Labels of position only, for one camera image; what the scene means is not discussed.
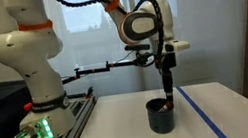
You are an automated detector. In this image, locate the white sheer curtain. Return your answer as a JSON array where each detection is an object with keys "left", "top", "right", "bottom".
[{"left": 41, "top": 0, "right": 248, "bottom": 119}]

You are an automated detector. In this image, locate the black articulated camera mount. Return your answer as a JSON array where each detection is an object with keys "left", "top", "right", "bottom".
[{"left": 59, "top": 52, "right": 157, "bottom": 85}]

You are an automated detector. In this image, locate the orange cable strap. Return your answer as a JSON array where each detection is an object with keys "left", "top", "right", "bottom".
[
  {"left": 17, "top": 18, "right": 54, "bottom": 35},
  {"left": 103, "top": 0, "right": 122, "bottom": 13}
]

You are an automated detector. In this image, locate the orange Expo marker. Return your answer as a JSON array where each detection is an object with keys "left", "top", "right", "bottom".
[{"left": 158, "top": 101, "right": 176, "bottom": 114}]

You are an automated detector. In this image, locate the dark blue cup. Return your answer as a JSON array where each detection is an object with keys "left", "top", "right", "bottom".
[{"left": 145, "top": 96, "right": 178, "bottom": 136}]

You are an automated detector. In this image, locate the black corrugated cable conduit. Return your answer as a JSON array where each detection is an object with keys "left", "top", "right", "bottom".
[{"left": 49, "top": 0, "right": 173, "bottom": 87}]

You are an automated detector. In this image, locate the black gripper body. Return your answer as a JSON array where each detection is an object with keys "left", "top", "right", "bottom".
[{"left": 158, "top": 51, "right": 181, "bottom": 89}]

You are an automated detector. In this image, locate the blue tape strip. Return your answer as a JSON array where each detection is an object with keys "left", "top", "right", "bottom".
[{"left": 175, "top": 78, "right": 232, "bottom": 138}]

